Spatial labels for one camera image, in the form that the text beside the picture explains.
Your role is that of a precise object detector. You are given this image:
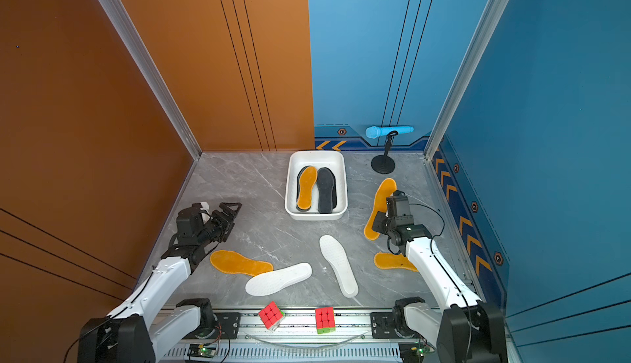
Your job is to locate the right rubik's cube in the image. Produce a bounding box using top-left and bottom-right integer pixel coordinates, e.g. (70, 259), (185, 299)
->
(315, 307), (336, 334)

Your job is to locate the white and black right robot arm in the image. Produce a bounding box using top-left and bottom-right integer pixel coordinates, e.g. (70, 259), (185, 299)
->
(372, 191), (509, 362)

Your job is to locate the yellow insole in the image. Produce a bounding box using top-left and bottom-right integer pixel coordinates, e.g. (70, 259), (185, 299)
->
(296, 166), (319, 211)
(373, 252), (418, 272)
(210, 251), (274, 277)
(364, 178), (397, 241)

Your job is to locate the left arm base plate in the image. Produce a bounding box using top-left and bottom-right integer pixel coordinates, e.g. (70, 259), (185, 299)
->
(182, 312), (241, 343)

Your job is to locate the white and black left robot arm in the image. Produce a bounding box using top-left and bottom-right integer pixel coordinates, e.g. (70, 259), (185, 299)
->
(73, 202), (243, 362)

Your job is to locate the right circuit board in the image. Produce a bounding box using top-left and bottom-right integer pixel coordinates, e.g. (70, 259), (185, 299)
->
(399, 343), (434, 363)

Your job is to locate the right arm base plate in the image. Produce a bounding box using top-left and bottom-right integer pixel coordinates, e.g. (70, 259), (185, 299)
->
(370, 311), (423, 339)

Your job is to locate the left rubik's cube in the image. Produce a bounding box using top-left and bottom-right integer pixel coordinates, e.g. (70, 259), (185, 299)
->
(258, 302), (285, 331)

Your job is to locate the black microphone stand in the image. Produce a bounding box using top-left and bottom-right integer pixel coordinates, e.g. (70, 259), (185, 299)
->
(371, 131), (399, 175)

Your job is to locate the white insole left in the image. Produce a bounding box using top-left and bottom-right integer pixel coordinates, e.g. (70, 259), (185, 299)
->
(245, 262), (312, 297)

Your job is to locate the blue microphone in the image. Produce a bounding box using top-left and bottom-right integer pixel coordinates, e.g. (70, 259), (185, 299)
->
(365, 126), (414, 139)

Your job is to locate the clear curved strip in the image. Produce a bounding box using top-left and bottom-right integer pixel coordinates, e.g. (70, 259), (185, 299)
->
(243, 332), (371, 352)

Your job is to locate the left green circuit board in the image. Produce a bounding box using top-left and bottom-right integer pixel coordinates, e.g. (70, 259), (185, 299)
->
(187, 343), (218, 360)

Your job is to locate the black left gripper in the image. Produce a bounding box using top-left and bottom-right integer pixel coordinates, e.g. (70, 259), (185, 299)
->
(197, 202), (242, 249)

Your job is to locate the aluminium front rail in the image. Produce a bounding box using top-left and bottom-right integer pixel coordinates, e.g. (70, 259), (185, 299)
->
(88, 308), (521, 363)

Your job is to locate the white insole right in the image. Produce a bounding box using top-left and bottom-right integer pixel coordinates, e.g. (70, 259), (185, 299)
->
(319, 235), (359, 298)

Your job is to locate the white rectangular storage box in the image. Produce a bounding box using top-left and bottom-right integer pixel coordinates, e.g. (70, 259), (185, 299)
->
(285, 150), (348, 221)

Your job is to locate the rubik's cube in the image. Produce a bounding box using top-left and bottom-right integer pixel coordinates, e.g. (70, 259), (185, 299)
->
(258, 302), (285, 331)
(315, 307), (336, 334)

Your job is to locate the white insole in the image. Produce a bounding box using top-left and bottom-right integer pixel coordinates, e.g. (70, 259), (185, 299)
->
(245, 262), (312, 297)
(319, 235), (359, 298)

